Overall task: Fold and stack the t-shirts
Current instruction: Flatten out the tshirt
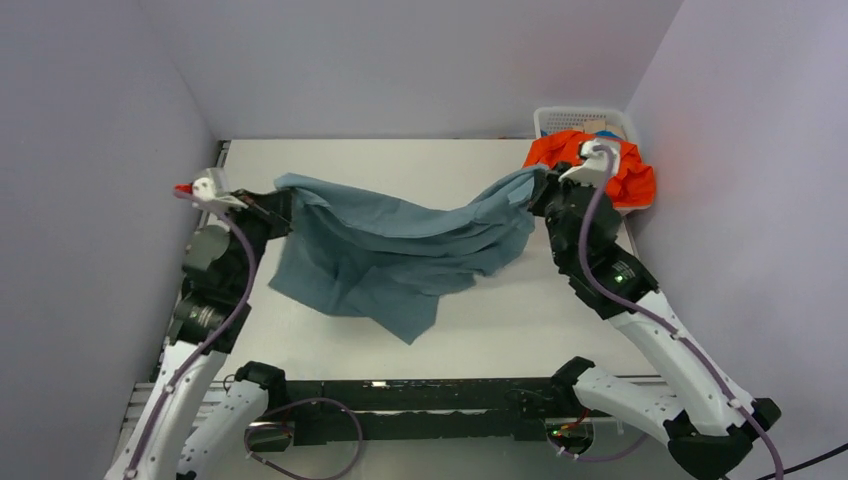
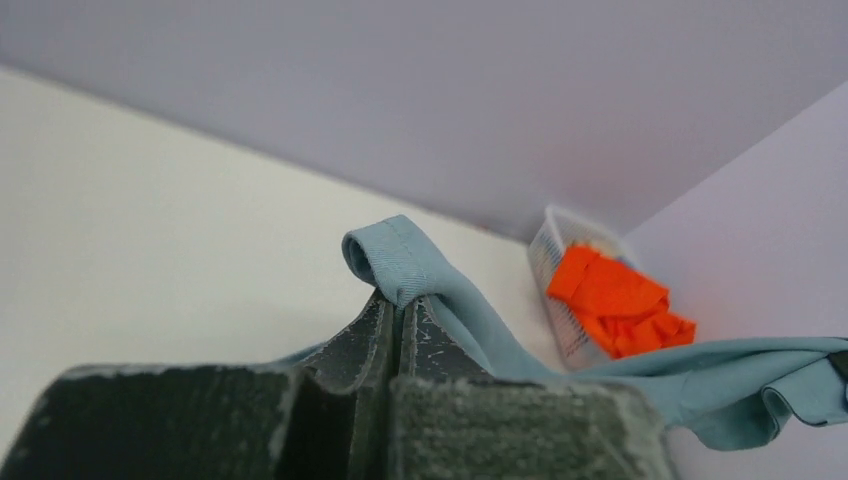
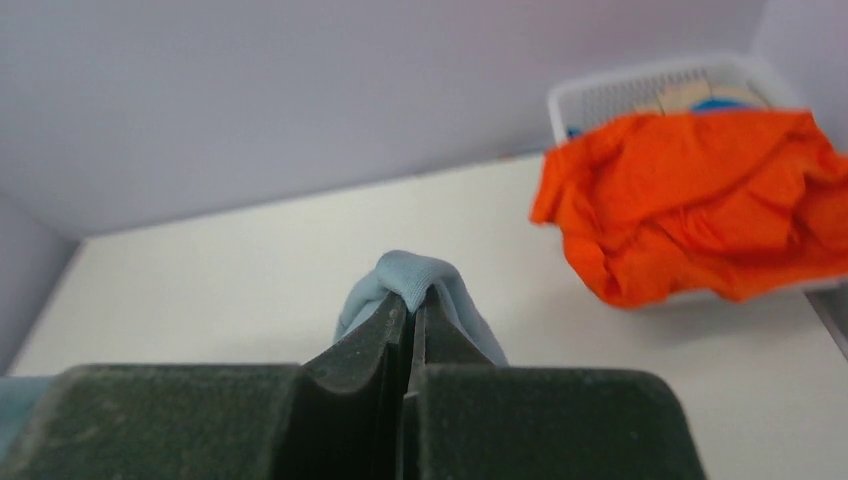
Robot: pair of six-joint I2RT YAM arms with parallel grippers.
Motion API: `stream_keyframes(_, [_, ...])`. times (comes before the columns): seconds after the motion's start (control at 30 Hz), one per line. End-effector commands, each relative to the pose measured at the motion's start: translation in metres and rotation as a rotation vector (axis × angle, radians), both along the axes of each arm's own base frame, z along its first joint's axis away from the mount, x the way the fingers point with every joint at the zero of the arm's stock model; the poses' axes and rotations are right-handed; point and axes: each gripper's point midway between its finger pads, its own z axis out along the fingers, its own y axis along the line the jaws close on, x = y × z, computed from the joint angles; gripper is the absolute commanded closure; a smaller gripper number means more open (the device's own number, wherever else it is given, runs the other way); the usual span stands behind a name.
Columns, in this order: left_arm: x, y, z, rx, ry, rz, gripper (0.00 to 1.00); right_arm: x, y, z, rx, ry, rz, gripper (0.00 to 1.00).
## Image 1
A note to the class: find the tan item in basket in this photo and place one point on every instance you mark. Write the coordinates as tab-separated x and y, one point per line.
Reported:
592	126

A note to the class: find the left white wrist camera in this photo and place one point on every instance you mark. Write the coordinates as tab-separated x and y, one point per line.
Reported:
209	189

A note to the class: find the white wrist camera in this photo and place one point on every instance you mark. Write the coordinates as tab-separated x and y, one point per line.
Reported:
209	189
600	161

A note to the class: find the orange t shirt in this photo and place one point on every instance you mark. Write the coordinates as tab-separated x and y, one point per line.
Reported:
632	187

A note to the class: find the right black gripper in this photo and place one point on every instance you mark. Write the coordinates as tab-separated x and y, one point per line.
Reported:
547	182

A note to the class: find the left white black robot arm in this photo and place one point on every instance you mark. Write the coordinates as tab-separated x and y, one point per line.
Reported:
220	268

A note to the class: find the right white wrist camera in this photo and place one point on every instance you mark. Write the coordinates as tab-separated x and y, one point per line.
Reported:
600	161

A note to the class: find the blue garment in basket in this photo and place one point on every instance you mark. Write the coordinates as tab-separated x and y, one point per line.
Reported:
609	134

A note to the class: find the white plastic laundry basket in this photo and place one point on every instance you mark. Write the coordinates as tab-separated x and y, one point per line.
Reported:
550	120

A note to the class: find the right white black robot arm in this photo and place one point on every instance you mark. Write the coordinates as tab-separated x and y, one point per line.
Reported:
708	423

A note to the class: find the grey-blue t shirt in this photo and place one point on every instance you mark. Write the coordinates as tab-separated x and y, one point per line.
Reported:
358	253

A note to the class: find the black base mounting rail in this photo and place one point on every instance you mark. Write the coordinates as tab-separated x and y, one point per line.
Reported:
317	412

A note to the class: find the aluminium frame rail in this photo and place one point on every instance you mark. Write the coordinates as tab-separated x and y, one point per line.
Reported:
526	395

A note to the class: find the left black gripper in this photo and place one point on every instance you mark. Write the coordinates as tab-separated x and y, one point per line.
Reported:
274	210

